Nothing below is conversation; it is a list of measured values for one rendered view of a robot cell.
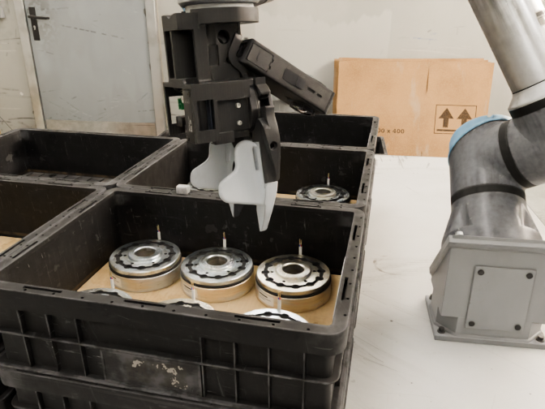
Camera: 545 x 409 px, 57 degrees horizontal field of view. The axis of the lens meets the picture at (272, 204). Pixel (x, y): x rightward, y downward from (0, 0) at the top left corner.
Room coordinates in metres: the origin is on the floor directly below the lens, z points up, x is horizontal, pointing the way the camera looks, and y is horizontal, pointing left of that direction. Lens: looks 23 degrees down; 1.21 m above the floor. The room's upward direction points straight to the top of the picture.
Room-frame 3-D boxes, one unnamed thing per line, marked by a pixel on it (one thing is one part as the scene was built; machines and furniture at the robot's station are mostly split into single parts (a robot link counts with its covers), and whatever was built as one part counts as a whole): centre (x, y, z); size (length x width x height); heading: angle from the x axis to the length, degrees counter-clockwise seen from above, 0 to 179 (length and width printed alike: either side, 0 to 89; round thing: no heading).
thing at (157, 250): (0.65, 0.19, 0.86); 0.05 x 0.05 x 0.01
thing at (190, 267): (0.63, 0.08, 0.86); 0.10 x 0.10 x 0.01
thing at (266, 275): (0.60, -0.03, 0.86); 0.10 x 0.10 x 0.01
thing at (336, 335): (0.56, 0.10, 0.92); 0.40 x 0.30 x 0.02; 77
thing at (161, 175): (0.85, 0.03, 0.87); 0.40 x 0.30 x 0.11; 77
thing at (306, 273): (0.60, -0.03, 0.86); 0.05 x 0.05 x 0.01
